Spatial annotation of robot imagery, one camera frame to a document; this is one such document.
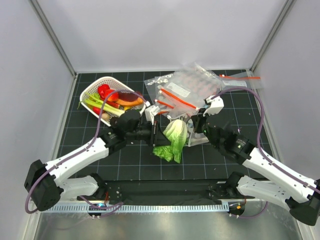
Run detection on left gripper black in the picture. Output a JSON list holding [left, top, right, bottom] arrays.
[[125, 118, 171, 147]]

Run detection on green lettuce head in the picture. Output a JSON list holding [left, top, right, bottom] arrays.
[[153, 119, 188, 164]]

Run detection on clear dotted zip bag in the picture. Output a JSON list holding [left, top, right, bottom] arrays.
[[186, 119, 209, 147]]

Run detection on orange red tomato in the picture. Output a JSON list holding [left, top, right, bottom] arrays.
[[105, 89, 119, 102]]

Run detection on white perforated plastic basket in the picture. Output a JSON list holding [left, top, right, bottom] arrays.
[[78, 76, 148, 126]]

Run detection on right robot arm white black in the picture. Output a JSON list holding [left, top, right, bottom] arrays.
[[191, 113, 320, 226]]

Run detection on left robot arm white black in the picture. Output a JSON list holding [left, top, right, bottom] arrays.
[[24, 110, 171, 214]]

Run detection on pile of zip bags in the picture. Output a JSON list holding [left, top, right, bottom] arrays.
[[144, 63, 223, 120]]

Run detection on flat zip bag red zipper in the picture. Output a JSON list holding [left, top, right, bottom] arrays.
[[219, 72, 264, 90]]

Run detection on black grid cutting mat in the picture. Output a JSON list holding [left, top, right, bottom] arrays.
[[57, 73, 273, 181]]

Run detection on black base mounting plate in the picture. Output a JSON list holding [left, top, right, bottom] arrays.
[[85, 179, 245, 206]]

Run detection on dark red sausage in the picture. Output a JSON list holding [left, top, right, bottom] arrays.
[[118, 91, 142, 102]]

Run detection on beige small mushroom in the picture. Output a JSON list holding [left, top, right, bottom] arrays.
[[101, 112, 110, 122]]

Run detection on red chili pepper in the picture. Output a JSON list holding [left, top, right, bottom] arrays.
[[92, 106, 101, 115]]

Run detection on red bell pepper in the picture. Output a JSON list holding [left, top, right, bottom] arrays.
[[97, 84, 111, 100]]

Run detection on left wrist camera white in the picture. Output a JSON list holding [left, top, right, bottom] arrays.
[[144, 105, 160, 124]]

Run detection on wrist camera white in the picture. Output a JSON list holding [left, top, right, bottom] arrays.
[[144, 105, 160, 124], [203, 96, 224, 116]]

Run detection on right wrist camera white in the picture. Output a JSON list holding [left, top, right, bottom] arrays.
[[203, 96, 224, 116]]

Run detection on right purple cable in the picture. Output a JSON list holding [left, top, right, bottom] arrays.
[[207, 87, 320, 220]]

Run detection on purple cable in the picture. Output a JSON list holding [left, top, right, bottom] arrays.
[[24, 89, 151, 218], [207, 87, 320, 220]]

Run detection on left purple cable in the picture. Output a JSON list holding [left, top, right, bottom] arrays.
[[24, 89, 151, 218]]

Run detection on slotted cable duct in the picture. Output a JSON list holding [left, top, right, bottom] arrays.
[[44, 202, 229, 214]]

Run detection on right aluminium frame post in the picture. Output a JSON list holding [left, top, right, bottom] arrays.
[[249, 0, 297, 72]]

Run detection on aluminium frame post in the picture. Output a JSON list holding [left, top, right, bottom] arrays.
[[28, 0, 77, 78], [249, 0, 297, 72]]

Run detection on left aluminium frame post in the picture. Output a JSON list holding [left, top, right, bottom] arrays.
[[28, 0, 77, 78]]

